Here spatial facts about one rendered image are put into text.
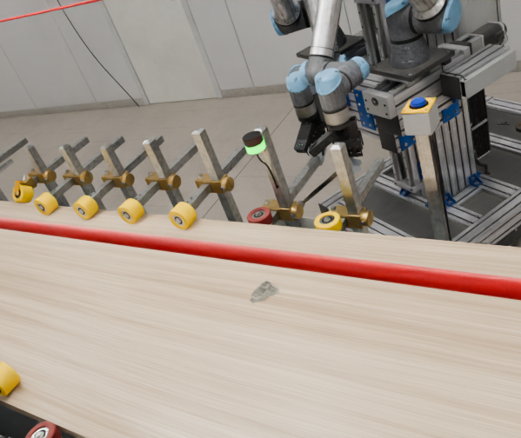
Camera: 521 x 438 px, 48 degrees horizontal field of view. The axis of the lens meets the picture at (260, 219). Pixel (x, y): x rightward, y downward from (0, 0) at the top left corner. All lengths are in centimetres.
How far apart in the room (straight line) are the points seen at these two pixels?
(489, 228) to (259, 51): 293
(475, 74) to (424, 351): 125
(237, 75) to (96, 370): 396
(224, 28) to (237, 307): 379
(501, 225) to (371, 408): 161
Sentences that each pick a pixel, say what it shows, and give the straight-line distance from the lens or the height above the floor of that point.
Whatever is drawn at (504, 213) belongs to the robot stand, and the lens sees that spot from 276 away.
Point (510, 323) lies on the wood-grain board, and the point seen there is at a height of 90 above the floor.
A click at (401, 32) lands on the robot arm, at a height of 117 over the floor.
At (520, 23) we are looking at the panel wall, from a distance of 437.
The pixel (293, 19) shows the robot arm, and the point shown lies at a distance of 253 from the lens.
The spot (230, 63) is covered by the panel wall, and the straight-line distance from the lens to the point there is 525.
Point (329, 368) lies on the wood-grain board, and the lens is 135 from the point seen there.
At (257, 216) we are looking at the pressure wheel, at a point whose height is 90.
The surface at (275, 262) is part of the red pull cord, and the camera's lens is 26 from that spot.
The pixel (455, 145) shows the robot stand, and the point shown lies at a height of 48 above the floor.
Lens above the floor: 191
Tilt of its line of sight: 33 degrees down
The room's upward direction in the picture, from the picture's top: 21 degrees counter-clockwise
